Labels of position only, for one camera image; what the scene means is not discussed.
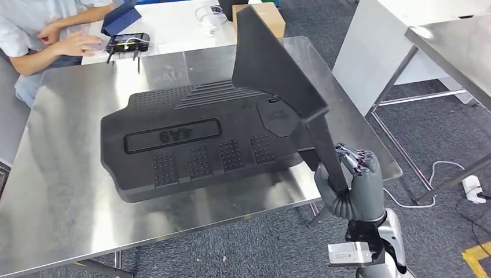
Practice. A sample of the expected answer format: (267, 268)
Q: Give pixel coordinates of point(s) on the seated person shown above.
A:
(27, 27)

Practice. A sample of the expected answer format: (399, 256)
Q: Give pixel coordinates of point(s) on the white table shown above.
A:
(180, 30)

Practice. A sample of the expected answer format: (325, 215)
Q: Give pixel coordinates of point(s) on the black remote controller with antennas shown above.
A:
(126, 41)

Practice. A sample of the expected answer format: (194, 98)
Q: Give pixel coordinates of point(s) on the brown cardboard box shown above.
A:
(268, 19)

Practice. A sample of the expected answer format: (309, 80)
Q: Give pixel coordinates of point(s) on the white power strip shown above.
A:
(472, 188)

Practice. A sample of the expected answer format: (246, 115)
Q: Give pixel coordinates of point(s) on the black plastic plate frame part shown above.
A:
(276, 65)

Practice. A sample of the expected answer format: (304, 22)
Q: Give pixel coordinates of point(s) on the black foam engine cover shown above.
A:
(172, 169)

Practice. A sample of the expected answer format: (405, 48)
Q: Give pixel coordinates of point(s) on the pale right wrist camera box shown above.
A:
(351, 253)

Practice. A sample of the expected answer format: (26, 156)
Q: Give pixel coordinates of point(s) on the stainless steel table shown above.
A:
(460, 50)
(57, 192)
(9, 115)

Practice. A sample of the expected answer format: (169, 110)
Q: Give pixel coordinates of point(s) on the black object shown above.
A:
(230, 7)

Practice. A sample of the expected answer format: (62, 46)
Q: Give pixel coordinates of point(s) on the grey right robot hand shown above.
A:
(368, 192)

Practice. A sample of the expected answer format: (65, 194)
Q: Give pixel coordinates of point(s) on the white panel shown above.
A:
(368, 46)

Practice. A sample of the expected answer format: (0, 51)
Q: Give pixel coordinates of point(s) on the yellow floor tape square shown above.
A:
(477, 259)

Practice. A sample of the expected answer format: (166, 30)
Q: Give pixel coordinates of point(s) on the dark blue tablet case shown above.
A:
(121, 17)

